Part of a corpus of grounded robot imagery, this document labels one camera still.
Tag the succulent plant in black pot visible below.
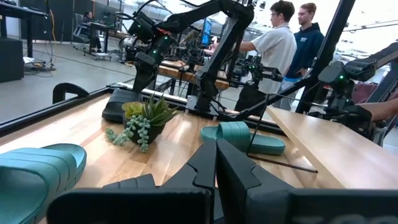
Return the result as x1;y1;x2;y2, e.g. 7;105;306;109
104;93;181;153

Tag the small black desk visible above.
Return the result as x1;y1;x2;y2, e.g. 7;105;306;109
83;21;113;62

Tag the blue lit monitor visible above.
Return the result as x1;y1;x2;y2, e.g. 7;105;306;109
200;18;214;47

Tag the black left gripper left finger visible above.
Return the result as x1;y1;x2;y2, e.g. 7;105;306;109
46;138;217;224

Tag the background wooden table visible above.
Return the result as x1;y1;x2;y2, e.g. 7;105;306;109
157;60;231;91

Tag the person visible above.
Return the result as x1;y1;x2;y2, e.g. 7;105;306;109
211;0;298;110
81;11;103;53
281;2;326;111

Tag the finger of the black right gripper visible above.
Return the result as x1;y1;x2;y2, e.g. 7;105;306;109
132;72;146;93
142;70;157;91

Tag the dark metal desk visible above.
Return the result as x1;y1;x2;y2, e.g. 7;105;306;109
0;1;49;58

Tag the teal rubber slide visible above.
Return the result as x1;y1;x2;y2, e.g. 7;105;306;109
0;143;87;224
200;121;286;156

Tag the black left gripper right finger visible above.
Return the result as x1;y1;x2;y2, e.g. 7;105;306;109
216;138;398;224

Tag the black rubber slide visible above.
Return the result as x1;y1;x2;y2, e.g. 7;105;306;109
102;173;156;189
101;88;143;124

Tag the black floor box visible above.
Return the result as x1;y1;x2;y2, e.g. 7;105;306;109
0;37;25;83

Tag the black aluminium table frame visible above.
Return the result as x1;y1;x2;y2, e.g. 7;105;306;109
0;0;357;138

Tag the person's forearm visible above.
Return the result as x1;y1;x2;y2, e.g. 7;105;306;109
357;98;398;122

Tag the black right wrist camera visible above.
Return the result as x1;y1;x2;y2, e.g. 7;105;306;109
127;11;155;44

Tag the black wire rack stand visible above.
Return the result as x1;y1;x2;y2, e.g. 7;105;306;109
246;93;398;190

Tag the black frame handle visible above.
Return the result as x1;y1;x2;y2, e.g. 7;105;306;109
52;82;90;105

